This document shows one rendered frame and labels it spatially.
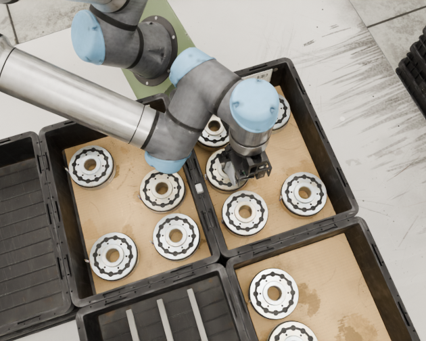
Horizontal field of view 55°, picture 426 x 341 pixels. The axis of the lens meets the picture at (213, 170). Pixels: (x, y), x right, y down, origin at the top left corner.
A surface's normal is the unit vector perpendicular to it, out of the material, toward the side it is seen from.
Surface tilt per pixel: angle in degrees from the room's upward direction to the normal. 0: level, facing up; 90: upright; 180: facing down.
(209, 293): 0
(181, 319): 0
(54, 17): 0
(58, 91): 33
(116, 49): 79
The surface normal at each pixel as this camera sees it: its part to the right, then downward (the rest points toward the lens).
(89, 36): -0.68, 0.17
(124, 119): 0.27, 0.17
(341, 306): -0.01, -0.33
